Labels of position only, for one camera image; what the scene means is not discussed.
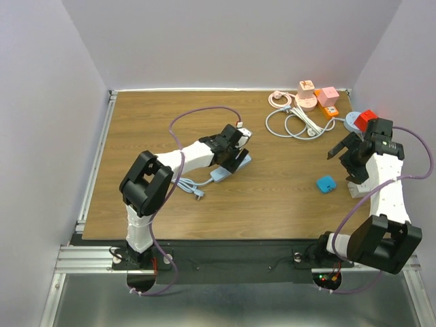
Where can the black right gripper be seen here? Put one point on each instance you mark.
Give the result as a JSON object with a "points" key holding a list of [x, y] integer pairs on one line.
{"points": [[358, 174]]}

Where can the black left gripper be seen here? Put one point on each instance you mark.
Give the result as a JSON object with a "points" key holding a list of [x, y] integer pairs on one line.
{"points": [[236, 162]]}

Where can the light blue power strip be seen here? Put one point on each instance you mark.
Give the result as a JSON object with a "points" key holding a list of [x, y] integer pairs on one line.
{"points": [[220, 173]]}

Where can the white cube adapter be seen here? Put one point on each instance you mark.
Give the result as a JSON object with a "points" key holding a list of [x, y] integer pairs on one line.
{"points": [[358, 190]]}

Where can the red cube adapter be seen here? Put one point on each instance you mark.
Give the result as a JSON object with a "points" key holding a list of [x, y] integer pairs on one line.
{"points": [[363, 119]]}

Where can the blue cube adapter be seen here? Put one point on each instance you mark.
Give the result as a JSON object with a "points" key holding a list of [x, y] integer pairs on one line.
{"points": [[326, 184]]}

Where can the grey round socket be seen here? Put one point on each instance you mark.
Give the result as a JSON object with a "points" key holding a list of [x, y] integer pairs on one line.
{"points": [[349, 122]]}

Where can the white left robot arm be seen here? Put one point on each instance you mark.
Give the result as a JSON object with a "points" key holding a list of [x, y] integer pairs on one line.
{"points": [[146, 185]]}

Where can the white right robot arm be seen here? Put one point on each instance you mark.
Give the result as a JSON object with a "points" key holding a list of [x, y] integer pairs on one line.
{"points": [[387, 238]]}

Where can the pink round socket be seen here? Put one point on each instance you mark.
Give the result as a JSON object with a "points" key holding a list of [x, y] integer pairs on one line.
{"points": [[306, 104]]}

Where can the orange power strip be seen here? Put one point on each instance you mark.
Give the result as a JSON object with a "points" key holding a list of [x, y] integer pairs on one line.
{"points": [[328, 112]]}

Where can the pink cube adapter with drawing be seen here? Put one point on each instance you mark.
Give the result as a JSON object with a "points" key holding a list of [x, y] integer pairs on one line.
{"points": [[305, 89]]}

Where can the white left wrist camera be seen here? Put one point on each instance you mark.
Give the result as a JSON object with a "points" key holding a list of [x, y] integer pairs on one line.
{"points": [[245, 136]]}

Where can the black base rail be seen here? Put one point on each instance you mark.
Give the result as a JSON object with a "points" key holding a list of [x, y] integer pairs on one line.
{"points": [[210, 261]]}

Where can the aluminium frame rail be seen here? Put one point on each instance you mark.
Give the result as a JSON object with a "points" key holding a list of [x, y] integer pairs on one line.
{"points": [[97, 259]]}

